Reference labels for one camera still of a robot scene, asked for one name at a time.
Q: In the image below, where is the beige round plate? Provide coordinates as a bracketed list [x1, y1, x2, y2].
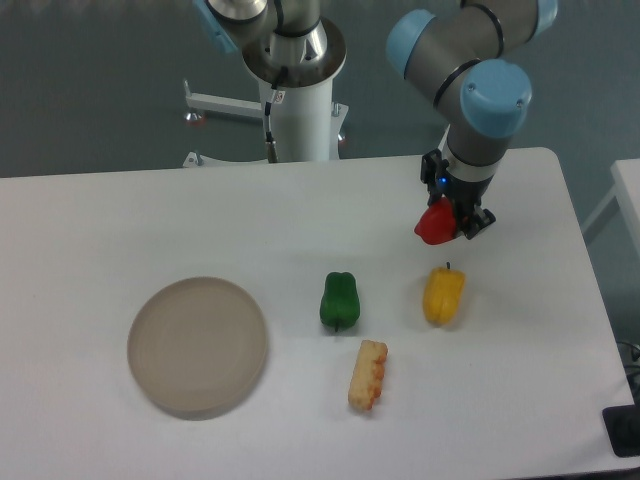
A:
[127, 277, 269, 420]

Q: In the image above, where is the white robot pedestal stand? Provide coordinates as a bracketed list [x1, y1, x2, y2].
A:
[180, 16, 351, 169]

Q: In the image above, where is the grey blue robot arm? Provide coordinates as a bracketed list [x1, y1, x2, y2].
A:
[195, 1, 558, 245]

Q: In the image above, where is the black cable on pedestal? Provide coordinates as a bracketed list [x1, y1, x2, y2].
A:
[262, 65, 289, 164]

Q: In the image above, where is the yellow toy corn piece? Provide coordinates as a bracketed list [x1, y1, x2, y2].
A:
[348, 340, 388, 411]

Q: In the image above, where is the black device at table edge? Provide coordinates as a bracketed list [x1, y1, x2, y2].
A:
[602, 405, 639, 458]

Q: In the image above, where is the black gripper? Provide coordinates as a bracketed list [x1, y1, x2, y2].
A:
[420, 150, 496, 239]

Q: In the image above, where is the white side table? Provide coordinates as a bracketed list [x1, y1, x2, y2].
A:
[581, 158, 639, 251]

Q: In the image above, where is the green toy pepper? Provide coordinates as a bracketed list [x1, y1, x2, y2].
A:
[319, 272, 361, 332]

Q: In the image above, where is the red toy pepper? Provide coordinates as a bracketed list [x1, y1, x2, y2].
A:
[414, 197, 457, 245]

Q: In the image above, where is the yellow toy pepper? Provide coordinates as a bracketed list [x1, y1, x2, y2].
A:
[422, 262, 466, 325]

